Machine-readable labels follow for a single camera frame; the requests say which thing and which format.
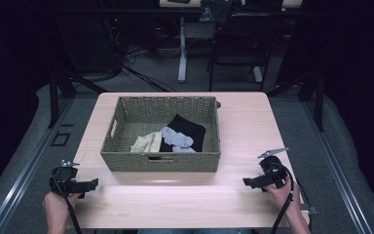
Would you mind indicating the small dark round object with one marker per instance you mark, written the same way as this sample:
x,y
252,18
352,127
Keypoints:
x,y
219,104

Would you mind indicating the dark hanging bag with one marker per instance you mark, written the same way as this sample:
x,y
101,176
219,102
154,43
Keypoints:
x,y
215,11

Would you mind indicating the person's right hand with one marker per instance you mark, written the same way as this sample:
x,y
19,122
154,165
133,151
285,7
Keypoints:
x,y
284,198

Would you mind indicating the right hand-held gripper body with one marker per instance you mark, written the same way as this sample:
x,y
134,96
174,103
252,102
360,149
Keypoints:
x,y
272,170

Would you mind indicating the black chair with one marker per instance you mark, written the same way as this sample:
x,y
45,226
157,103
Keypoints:
x,y
240,39

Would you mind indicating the metal table clamp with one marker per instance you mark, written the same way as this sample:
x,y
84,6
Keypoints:
x,y
310,210

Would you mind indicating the metal floor rail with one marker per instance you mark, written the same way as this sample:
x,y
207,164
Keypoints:
x,y
22,177
341,182

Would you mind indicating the light desk top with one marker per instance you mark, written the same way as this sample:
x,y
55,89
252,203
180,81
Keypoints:
x,y
292,2

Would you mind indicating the grey sock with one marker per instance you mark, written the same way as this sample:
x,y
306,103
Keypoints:
x,y
175,137

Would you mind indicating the white desk leg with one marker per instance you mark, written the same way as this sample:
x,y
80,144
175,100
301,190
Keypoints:
x,y
257,74
182,48

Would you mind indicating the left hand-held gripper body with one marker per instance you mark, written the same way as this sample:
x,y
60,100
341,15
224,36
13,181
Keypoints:
x,y
64,182

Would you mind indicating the black metal stand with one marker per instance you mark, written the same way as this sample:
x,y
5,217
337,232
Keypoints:
x,y
319,104
54,97

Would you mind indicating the person's left hand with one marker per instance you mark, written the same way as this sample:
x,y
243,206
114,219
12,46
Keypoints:
x,y
56,208

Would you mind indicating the cream sock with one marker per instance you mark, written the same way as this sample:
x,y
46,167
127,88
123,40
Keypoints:
x,y
147,143

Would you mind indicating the green woven basket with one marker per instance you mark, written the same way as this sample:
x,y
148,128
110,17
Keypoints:
x,y
136,162

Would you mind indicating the black cloth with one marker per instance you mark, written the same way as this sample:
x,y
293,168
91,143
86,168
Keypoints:
x,y
188,127

